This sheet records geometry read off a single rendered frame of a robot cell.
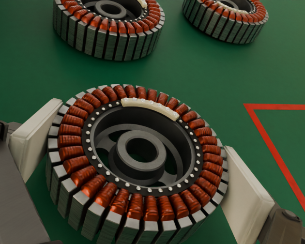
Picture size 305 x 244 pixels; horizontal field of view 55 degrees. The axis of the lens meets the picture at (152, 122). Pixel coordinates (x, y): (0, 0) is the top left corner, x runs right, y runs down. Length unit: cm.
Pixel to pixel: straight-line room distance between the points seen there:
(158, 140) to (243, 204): 7
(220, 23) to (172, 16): 7
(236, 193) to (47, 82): 17
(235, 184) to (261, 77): 21
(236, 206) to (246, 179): 2
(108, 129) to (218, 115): 12
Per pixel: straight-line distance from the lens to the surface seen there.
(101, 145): 20
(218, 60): 36
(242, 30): 39
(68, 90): 26
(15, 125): 17
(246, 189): 17
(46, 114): 17
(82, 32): 28
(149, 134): 19
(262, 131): 30
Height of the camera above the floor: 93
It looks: 46 degrees down
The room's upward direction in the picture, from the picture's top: 23 degrees clockwise
